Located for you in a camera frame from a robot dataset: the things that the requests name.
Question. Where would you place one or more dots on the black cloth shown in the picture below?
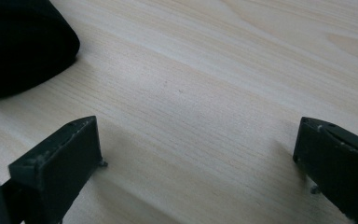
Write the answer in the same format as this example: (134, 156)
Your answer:
(21, 46)

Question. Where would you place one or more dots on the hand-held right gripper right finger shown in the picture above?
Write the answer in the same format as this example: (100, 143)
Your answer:
(338, 161)

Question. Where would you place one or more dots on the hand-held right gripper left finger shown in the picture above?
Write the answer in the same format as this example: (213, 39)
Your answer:
(59, 168)

